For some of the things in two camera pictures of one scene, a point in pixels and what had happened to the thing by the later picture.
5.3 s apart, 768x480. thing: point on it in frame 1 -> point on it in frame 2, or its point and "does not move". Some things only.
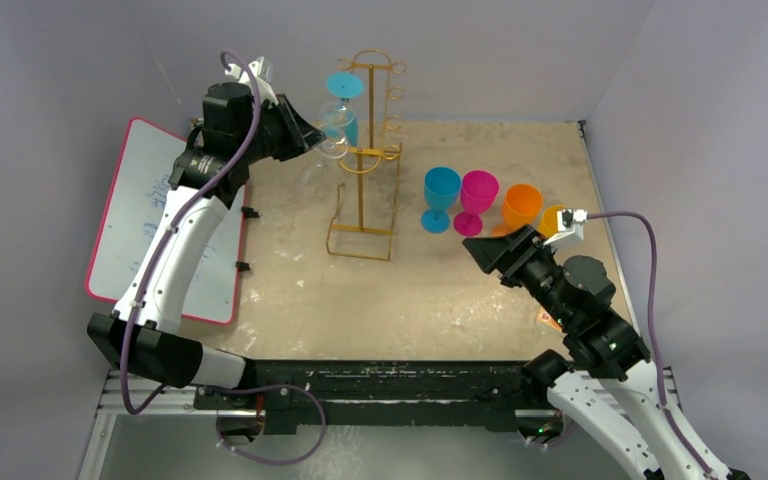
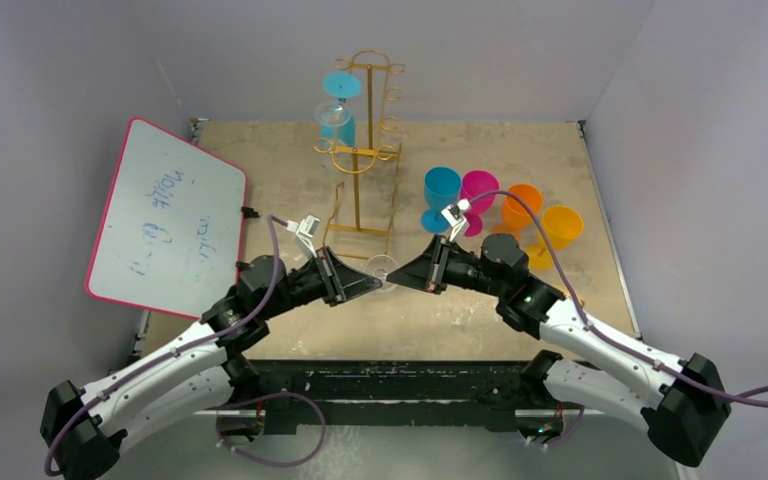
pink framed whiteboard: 139,183 does not move
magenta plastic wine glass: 478,192 does not move
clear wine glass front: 323,170 -> 378,267
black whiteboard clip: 249,212 does not move
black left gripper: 301,136 -> 339,281
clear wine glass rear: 337,114 does not move
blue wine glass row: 442,186 does not move
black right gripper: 513,250 -> 436,265
